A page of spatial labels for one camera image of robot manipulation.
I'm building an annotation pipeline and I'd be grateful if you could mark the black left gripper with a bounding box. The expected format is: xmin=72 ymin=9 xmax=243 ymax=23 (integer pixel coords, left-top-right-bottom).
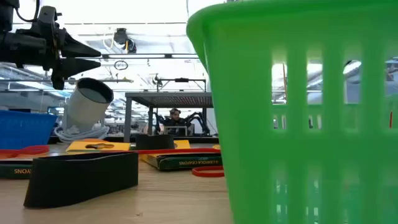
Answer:
xmin=0 ymin=5 xmax=102 ymax=91

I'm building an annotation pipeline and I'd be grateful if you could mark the yellow green Crayola crayon box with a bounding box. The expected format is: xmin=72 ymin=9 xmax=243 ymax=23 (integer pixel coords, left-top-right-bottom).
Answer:
xmin=139 ymin=148 xmax=224 ymax=172
xmin=0 ymin=158 xmax=34 ymax=180
xmin=65 ymin=139 xmax=132 ymax=154
xmin=173 ymin=139 xmax=192 ymax=150

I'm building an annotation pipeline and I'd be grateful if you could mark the red rubber band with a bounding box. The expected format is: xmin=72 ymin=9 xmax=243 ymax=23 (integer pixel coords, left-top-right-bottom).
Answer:
xmin=0 ymin=144 xmax=51 ymax=159
xmin=191 ymin=165 xmax=226 ymax=179
xmin=101 ymin=147 xmax=222 ymax=156

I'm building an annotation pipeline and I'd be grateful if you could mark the blue plastic basket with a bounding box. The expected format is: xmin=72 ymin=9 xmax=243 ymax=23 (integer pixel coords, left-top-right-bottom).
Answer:
xmin=0 ymin=109 xmax=59 ymax=151

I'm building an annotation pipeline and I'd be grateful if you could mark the metal table in background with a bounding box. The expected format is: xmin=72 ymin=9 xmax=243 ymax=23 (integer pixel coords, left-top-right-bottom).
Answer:
xmin=123 ymin=91 xmax=214 ymax=143

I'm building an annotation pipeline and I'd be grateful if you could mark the person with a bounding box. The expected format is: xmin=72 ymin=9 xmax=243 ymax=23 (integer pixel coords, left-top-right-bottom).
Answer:
xmin=161 ymin=107 xmax=196 ymax=136

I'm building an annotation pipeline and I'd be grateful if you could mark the green plastic basket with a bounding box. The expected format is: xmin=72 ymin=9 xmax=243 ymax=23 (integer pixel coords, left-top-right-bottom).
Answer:
xmin=185 ymin=0 xmax=398 ymax=224

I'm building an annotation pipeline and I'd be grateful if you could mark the black hanging cable loop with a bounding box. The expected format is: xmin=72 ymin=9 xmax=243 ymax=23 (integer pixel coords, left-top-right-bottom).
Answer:
xmin=113 ymin=59 xmax=129 ymax=71

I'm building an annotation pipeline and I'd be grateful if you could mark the black ceiling cable reel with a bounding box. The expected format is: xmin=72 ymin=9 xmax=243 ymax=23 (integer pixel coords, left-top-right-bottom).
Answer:
xmin=113 ymin=27 xmax=138 ymax=54

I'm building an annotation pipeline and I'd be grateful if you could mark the white coiled lamp cable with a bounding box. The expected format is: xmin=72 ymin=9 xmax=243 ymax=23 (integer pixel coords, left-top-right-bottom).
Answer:
xmin=54 ymin=123 xmax=111 ymax=144

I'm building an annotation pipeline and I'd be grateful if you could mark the black aluminium rig frame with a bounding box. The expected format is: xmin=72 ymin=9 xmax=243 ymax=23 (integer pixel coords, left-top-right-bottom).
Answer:
xmin=47 ymin=134 xmax=220 ymax=144

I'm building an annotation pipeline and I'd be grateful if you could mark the black background rig frame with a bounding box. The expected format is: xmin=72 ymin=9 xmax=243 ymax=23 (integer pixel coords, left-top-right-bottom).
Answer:
xmin=156 ymin=77 xmax=207 ymax=93

